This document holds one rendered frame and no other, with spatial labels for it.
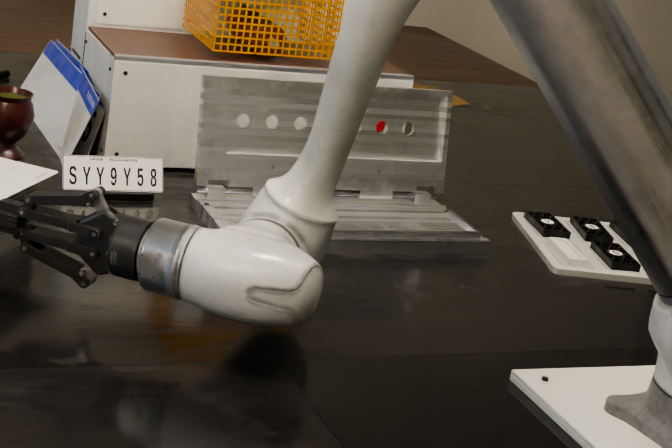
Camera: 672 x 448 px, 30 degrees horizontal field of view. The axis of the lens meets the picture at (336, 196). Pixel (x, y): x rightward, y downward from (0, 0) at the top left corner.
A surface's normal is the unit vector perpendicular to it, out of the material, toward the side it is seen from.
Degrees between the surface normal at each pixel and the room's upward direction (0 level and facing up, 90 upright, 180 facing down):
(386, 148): 80
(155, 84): 90
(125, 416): 0
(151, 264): 90
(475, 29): 90
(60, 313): 0
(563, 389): 1
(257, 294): 86
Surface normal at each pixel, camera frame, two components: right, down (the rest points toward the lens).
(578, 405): 0.17, -0.94
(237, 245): -0.03, -0.69
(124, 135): 0.37, 0.34
